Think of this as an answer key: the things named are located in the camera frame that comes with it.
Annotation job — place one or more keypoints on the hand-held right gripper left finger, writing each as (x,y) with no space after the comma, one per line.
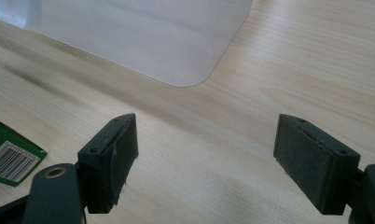
(109,168)

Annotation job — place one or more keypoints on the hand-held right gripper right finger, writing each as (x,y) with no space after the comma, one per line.
(313,165)

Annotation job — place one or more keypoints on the green box with barcode label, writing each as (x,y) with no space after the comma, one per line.
(11,155)

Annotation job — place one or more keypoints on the white plastic cutting board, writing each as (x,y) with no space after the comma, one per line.
(139,37)

